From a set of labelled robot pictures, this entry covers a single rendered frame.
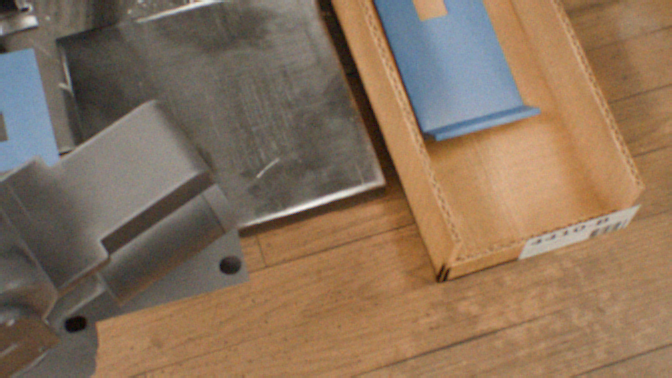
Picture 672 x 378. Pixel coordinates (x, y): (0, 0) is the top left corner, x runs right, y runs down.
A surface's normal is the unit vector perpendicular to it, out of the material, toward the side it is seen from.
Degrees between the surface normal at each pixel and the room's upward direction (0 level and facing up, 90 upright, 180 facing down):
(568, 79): 90
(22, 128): 6
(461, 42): 0
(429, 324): 0
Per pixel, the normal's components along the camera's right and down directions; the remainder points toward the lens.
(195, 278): 0.18, 0.01
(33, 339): 0.58, 0.76
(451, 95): 0.06, -0.38
